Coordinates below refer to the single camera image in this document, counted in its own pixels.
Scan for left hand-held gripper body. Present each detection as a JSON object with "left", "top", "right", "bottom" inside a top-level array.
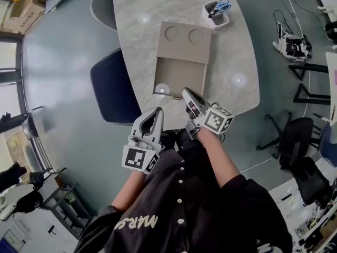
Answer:
[{"left": 121, "top": 135, "right": 166, "bottom": 175}]

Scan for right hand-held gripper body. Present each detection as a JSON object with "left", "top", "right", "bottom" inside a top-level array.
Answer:
[{"left": 185, "top": 102, "right": 235, "bottom": 142}]

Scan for person's left forearm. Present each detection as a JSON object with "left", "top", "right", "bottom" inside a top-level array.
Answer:
[{"left": 111, "top": 171, "right": 147, "bottom": 212}]

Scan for person's right forearm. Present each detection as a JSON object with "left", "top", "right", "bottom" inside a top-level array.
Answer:
[{"left": 197, "top": 126, "right": 242, "bottom": 188}]

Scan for beige tray with round recesses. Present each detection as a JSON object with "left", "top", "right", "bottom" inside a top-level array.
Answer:
[{"left": 155, "top": 21, "right": 213, "bottom": 66}]

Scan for black trousers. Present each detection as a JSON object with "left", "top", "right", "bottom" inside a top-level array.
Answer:
[{"left": 159, "top": 129, "right": 204, "bottom": 155}]

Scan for dark blue chair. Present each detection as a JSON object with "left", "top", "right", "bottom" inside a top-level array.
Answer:
[{"left": 90, "top": 47, "right": 143, "bottom": 127}]

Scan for black office chair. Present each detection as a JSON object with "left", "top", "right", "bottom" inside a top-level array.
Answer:
[
  {"left": 292, "top": 157, "right": 333, "bottom": 208},
  {"left": 256, "top": 110, "right": 321, "bottom": 169}
]

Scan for white pen holder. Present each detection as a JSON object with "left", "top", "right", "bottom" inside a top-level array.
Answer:
[{"left": 202, "top": 0, "right": 231, "bottom": 30}]

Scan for grey metal rack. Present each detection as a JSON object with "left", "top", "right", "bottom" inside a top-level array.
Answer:
[{"left": 42, "top": 181, "right": 93, "bottom": 240}]

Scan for black button shirt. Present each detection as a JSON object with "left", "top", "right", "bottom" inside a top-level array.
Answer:
[{"left": 75, "top": 151, "right": 293, "bottom": 253}]

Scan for blue scissors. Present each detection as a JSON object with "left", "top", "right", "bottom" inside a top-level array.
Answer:
[{"left": 214, "top": 0, "right": 233, "bottom": 13}]

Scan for chrome metal stand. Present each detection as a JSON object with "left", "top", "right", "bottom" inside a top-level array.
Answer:
[{"left": 22, "top": 106, "right": 65, "bottom": 174}]

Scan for white and black device bundle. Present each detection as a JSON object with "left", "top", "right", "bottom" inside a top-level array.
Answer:
[{"left": 272, "top": 9, "right": 314, "bottom": 62}]

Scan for black bag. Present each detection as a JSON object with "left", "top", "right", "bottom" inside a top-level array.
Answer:
[{"left": 15, "top": 189, "right": 44, "bottom": 215}]

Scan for blue office chair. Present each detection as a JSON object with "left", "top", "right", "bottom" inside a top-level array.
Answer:
[{"left": 318, "top": 122, "right": 337, "bottom": 166}]

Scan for grey shell chair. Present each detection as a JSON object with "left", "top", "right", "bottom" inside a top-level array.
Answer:
[{"left": 90, "top": 0, "right": 118, "bottom": 33}]

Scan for large black framed window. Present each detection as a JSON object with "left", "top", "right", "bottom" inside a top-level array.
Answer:
[{"left": 0, "top": 33, "right": 27, "bottom": 133}]

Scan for cardboard box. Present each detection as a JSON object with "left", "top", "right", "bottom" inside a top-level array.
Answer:
[{"left": 0, "top": 0, "right": 48, "bottom": 35}]

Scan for black desk frame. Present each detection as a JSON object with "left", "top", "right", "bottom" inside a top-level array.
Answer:
[{"left": 288, "top": 63, "right": 331, "bottom": 106}]

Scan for white power cable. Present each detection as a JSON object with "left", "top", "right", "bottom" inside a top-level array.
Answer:
[{"left": 239, "top": 0, "right": 310, "bottom": 173}]

